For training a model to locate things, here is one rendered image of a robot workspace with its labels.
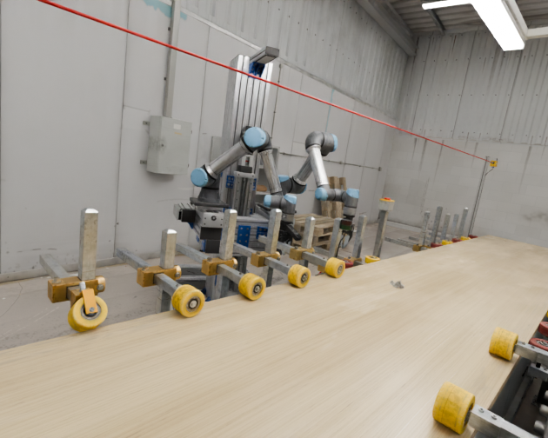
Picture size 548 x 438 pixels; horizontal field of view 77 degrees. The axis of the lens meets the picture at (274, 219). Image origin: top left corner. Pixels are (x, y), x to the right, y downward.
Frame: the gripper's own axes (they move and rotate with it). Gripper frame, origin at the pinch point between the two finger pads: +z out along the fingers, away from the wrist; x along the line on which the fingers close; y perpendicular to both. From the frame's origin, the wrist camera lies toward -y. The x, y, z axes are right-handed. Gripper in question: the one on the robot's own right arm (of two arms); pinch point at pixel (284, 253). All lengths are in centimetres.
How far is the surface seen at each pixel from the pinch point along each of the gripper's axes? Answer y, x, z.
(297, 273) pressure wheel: -53, 53, -14
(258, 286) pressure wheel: -55, 74, -13
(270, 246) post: -32, 48, -18
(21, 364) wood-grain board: -55, 140, -8
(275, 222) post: -33, 47, -29
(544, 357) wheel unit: -129, 37, -13
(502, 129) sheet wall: 79, -775, -191
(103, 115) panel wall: 235, 25, -73
